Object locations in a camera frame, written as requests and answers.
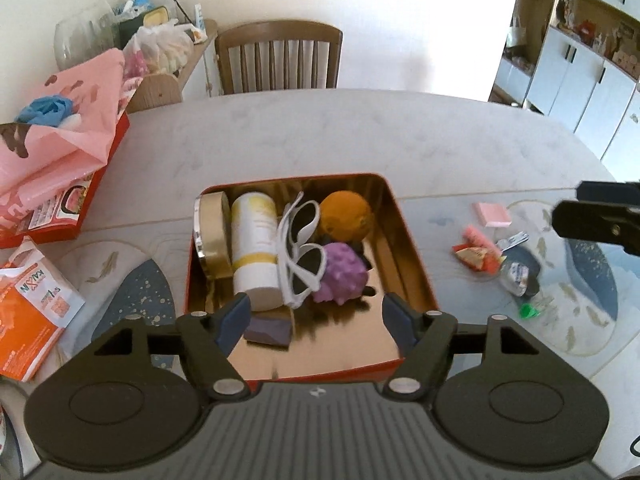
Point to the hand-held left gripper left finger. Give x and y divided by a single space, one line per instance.
232 321

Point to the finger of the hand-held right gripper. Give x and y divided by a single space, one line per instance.
590 222
607 191

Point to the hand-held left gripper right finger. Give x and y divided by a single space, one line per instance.
397 317

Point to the purple block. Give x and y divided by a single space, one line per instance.
270 331

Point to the red tin box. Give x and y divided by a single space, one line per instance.
340 345

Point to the purple spiky ball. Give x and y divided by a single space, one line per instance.
340 272

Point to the white bottle with yellow band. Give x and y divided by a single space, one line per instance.
252 245

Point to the white sunglasses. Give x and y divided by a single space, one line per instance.
300 255

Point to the orange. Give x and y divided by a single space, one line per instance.
347 215

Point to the nail clipper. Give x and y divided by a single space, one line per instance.
514 241

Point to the pink sticky notes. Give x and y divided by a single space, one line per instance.
492 214

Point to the red snack wrapper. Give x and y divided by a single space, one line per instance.
475 256

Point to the small green item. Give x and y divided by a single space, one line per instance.
529 311

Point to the pink eraser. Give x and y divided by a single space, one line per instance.
477 237

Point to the red cardboard box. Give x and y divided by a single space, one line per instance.
65 210

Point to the orange and white packet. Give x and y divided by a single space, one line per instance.
27 320

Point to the wooden sideboard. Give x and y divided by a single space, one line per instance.
165 85

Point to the pink paper bag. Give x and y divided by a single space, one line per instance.
65 125

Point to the wooden chair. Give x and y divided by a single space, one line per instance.
280 57

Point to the blue glove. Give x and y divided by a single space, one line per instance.
47 110

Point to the white plastic bag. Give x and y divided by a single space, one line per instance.
157 50

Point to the white tube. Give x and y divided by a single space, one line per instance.
200 22

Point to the yellow lid container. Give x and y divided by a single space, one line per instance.
155 16

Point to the glass vase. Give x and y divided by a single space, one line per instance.
82 35

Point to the white wall cabinet unit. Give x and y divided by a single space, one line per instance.
585 65

